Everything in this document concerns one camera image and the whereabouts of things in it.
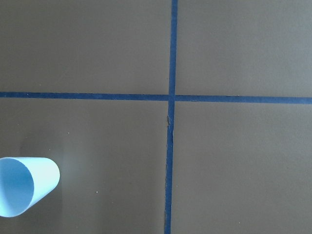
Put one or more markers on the light blue cup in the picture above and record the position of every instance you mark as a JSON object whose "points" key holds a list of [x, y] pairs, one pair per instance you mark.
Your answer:
{"points": [[24, 181]]}

